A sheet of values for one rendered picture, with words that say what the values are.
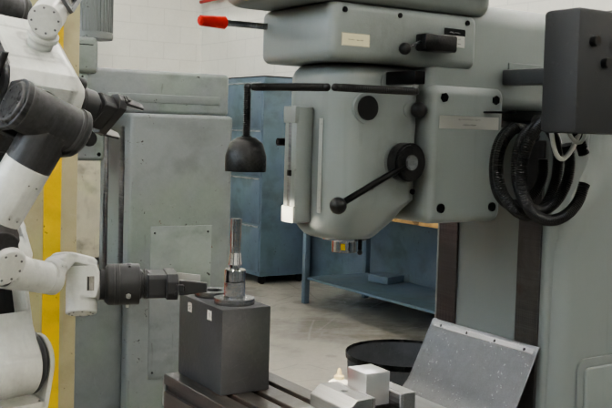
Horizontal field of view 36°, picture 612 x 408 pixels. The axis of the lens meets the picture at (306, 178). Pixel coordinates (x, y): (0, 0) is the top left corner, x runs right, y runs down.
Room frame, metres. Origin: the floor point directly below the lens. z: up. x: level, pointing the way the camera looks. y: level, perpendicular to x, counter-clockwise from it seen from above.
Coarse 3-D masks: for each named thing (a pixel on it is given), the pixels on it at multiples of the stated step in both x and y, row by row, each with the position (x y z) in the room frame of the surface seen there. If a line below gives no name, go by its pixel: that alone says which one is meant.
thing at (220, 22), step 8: (200, 16) 1.71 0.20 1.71; (208, 16) 1.71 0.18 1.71; (216, 16) 1.72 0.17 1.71; (224, 16) 1.73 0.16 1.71; (200, 24) 1.71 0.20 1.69; (208, 24) 1.71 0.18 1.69; (216, 24) 1.72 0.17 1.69; (224, 24) 1.73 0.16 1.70; (232, 24) 1.74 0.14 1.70; (240, 24) 1.75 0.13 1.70; (248, 24) 1.76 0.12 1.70; (256, 24) 1.77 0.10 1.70; (264, 24) 1.78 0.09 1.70
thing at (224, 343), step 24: (216, 288) 2.18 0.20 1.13; (192, 312) 2.11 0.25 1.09; (216, 312) 2.01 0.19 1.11; (240, 312) 2.01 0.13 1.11; (264, 312) 2.04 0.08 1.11; (192, 336) 2.11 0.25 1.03; (216, 336) 2.01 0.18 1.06; (240, 336) 2.01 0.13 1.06; (264, 336) 2.04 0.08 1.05; (192, 360) 2.11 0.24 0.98; (216, 360) 2.01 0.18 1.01; (240, 360) 2.01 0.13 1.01; (264, 360) 2.04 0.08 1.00; (216, 384) 2.01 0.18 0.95; (240, 384) 2.01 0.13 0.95; (264, 384) 2.05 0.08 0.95
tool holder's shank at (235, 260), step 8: (232, 224) 2.06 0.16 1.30; (240, 224) 2.07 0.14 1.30; (232, 232) 2.06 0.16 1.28; (240, 232) 2.07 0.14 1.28; (232, 240) 2.06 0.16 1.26; (240, 240) 2.07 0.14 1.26; (232, 248) 2.06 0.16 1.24; (240, 248) 2.07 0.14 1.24; (232, 256) 2.06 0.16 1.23; (240, 256) 2.07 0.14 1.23; (232, 264) 2.06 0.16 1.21; (240, 264) 2.06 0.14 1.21
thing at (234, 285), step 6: (228, 276) 2.05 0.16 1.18; (234, 276) 2.05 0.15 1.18; (240, 276) 2.05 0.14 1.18; (228, 282) 2.05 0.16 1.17; (234, 282) 2.05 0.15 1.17; (240, 282) 2.05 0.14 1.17; (228, 288) 2.05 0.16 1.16; (234, 288) 2.05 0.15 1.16; (240, 288) 2.05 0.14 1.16; (228, 294) 2.05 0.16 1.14; (234, 294) 2.05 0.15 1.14; (240, 294) 2.05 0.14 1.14
